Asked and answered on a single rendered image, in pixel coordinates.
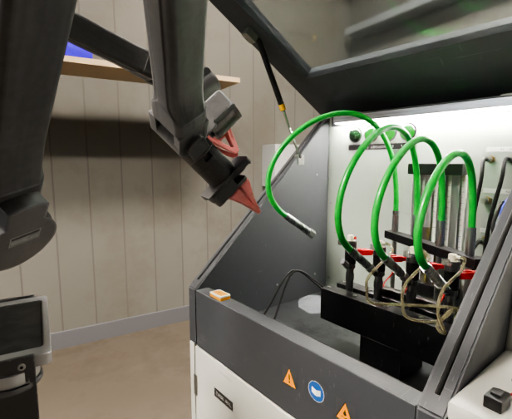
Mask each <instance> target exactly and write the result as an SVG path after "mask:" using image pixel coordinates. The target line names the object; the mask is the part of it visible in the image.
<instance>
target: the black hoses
mask: <svg viewBox="0 0 512 419"><path fill-rule="evenodd" d="M488 159H489V158H488V157H483V158H482V159H481V162H480V177H479V183H478V187H477V207H478V203H479V199H480V192H481V188H482V184H483V179H484V172H485V162H486V161H487V160H488ZM509 160H510V158H509V157H505V158H504V159H503V161H502V166H501V171H500V178H499V182H498V185H497V189H496V192H495V197H494V199H493V202H492V205H491V208H490V214H489V218H488V221H487V225H486V230H485V240H484V247H483V253H484V251H485V248H486V246H487V244H488V242H489V236H490V231H491V233H493V230H494V228H495V222H496V220H497V217H498V215H499V213H500V210H501V207H502V205H503V203H504V202H505V201H504V200H502V201H500V203H499V205H498V207H497V209H496V211H495V207H496V205H497V201H498V198H499V196H500V191H501V188H502V184H503V181H504V177H505V169H506V164H507V161H509ZM480 243H482V240H481V239H478V240H476V241H475V248H477V246H478V245H479V244H480ZM482 255H483V254H482Z"/></svg>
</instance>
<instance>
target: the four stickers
mask: <svg viewBox="0 0 512 419"><path fill-rule="evenodd" d="M282 366H283V383H285V384H286V385H288V386H290V387H291V388H293V389H294V390H296V391H297V372H296V371H295V370H293V369H292V368H290V367H288V366H286V365H284V364H282ZM324 392H325V386H323V385H322V384H321V383H319V382H316V381H315V380H313V379H312V378H310V377H308V397H310V398H312V399H313V400H314V401H315V402H317V403H319V404H320V405H322V406H324ZM335 417H336V418H337V419H355V407H353V406H352V405H350V404H348V403H347V402H345V401H343V400H342V399H341V398H339V397H337V396H336V410H335Z"/></svg>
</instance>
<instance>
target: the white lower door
mask: <svg viewBox="0 0 512 419"><path fill-rule="evenodd" d="M194 394H195V395H196V412H197V419H295V418H294V417H292V416H291V415H290V414H288V413H287V412H286V411H284V409H282V408H281V407H279V406H278V405H277V404H275V403H274V402H272V401H271V400H270V399H268V398H267V397H266V396H265V395H264V394H262V393H261V392H259V391H258V390H257V389H255V388H254V387H252V386H251V385H250V384H248V383H247V382H246V381H245V380H244V379H242V378H241V377H239V376H238V375H237V374H235V373H234V372H232V371H231V370H230V369H228V368H227V367H226V366H225V365H224V364H222V363H221V362H219V361H218V360H216V359H215V358H214V357H212V356H211V355H209V354H208V353H207V352H206V351H205V350H203V349H202V348H200V347H199V346H198V345H196V346H195V374H194Z"/></svg>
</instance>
